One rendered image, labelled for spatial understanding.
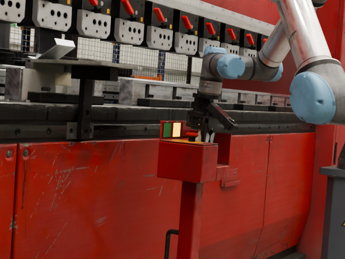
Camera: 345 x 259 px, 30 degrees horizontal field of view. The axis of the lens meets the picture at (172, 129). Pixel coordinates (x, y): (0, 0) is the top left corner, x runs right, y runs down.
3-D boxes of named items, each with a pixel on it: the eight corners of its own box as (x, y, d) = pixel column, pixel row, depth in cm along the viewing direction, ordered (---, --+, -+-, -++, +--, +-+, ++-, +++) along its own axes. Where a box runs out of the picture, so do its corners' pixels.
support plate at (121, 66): (100, 65, 176) (101, 61, 176) (30, 61, 189) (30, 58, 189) (138, 69, 191) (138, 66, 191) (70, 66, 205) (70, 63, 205)
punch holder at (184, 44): (178, 52, 255) (181, 10, 254) (160, 51, 259) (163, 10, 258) (196, 55, 268) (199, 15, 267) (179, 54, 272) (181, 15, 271)
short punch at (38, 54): (38, 59, 193) (39, 28, 193) (33, 59, 194) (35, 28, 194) (60, 62, 202) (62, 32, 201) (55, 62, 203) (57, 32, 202)
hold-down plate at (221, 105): (202, 108, 267) (202, 101, 267) (190, 107, 270) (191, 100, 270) (233, 110, 293) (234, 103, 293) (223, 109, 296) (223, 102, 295)
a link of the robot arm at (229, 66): (257, 56, 197) (241, 55, 207) (224, 53, 193) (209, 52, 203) (254, 81, 198) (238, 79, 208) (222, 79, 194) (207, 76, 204)
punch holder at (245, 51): (243, 63, 306) (245, 29, 305) (227, 63, 311) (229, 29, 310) (255, 66, 319) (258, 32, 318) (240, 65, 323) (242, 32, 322)
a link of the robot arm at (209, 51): (211, 45, 203) (200, 45, 211) (206, 80, 204) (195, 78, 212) (233, 49, 206) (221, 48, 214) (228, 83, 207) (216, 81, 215)
